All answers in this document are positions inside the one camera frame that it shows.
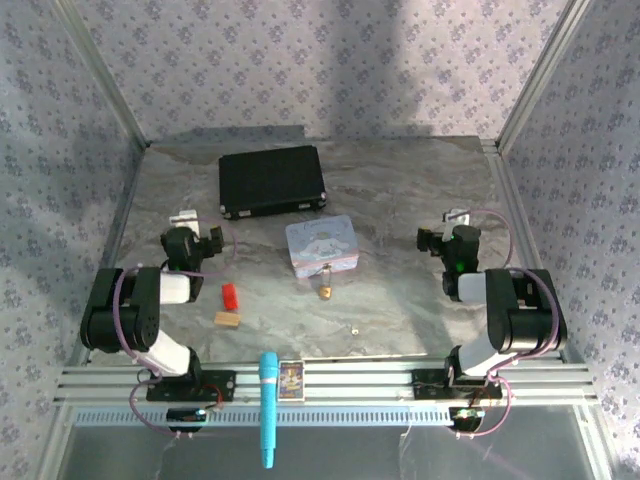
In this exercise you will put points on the small gold padlock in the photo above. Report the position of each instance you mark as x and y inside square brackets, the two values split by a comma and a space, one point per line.
[325, 290]

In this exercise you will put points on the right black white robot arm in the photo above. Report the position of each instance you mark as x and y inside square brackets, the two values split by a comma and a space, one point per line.
[520, 315]

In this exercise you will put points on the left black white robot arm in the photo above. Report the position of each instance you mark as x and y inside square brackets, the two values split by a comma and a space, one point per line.
[137, 305]

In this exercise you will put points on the red block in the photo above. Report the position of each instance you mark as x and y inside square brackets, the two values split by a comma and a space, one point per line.
[230, 296]

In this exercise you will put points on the wooden block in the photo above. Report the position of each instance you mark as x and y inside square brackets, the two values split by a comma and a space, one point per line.
[227, 319]

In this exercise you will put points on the black hard case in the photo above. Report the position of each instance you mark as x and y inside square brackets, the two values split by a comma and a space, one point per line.
[270, 181]

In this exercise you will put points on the pastel cartoon tin box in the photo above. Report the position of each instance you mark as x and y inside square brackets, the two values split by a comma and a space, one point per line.
[322, 245]

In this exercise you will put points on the small picture card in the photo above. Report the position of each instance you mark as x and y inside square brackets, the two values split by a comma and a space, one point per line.
[291, 380]

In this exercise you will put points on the blue toy microphone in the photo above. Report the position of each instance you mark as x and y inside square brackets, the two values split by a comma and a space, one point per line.
[267, 405]

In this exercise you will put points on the small black electronics module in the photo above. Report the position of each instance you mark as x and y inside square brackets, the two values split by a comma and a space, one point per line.
[466, 415]
[186, 415]

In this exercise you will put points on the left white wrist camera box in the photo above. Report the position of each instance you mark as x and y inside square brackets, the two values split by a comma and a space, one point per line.
[182, 219]

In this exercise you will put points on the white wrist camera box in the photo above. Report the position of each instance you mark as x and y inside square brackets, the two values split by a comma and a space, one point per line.
[182, 219]
[457, 217]

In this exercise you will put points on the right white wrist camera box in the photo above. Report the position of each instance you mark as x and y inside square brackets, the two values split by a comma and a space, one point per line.
[457, 217]

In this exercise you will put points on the aluminium side rail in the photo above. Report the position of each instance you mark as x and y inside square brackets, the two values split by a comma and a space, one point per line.
[117, 240]
[510, 200]

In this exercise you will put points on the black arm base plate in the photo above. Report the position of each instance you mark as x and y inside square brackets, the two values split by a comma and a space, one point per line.
[430, 385]
[220, 385]

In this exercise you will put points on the aluminium front rail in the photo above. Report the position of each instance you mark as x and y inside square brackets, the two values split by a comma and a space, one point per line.
[350, 382]

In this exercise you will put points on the aluminium corner post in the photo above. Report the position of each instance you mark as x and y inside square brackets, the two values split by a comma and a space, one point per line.
[545, 75]
[100, 75]

